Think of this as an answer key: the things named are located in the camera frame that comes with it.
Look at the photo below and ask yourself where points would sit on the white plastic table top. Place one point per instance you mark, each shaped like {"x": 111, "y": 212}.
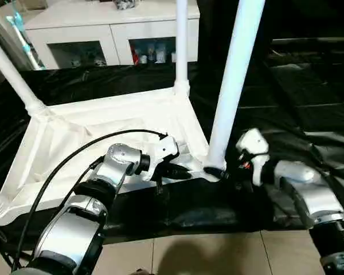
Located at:
{"x": 103, "y": 120}

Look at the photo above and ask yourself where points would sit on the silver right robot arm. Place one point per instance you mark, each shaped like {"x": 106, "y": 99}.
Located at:
{"x": 309, "y": 189}

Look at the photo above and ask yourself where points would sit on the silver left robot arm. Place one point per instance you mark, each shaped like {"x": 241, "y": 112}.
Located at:
{"x": 74, "y": 223}

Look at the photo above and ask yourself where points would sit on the black plastic mat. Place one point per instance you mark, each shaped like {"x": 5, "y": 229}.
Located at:
{"x": 298, "y": 114}

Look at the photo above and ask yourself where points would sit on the grey crumpled object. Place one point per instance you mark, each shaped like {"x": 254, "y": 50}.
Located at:
{"x": 126, "y": 3}

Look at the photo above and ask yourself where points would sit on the white glass-door cabinet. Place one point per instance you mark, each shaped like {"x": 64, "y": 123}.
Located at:
{"x": 74, "y": 20}

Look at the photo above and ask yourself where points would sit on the white pole with blue band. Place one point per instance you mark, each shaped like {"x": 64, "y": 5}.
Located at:
{"x": 20, "y": 37}

